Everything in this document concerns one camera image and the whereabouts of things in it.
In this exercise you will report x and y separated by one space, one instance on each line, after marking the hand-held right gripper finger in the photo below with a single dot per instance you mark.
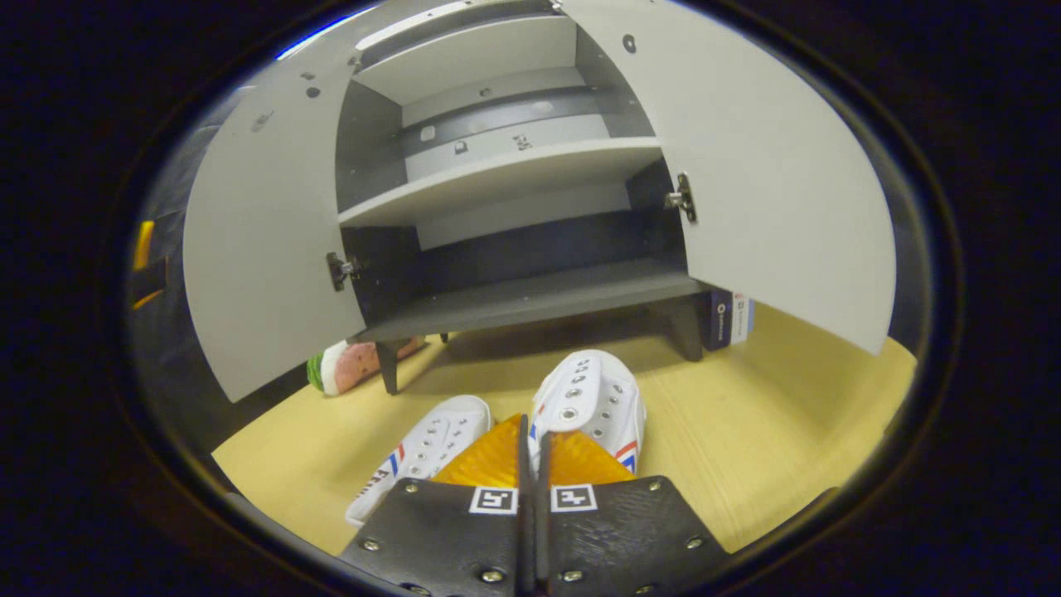
524 531
543 531

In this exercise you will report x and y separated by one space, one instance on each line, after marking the white cabinet door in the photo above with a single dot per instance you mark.
771 182
265 249

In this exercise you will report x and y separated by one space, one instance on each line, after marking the white shoe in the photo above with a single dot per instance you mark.
588 398
439 439

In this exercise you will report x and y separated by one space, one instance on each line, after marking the white shoe cabinet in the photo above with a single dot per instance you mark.
514 170

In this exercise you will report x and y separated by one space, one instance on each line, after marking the black backdrop cloth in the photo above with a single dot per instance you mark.
191 390

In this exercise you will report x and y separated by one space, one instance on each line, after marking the watermelon slice toy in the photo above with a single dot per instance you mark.
356 365

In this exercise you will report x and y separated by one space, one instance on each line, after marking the blue book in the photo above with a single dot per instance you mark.
719 319

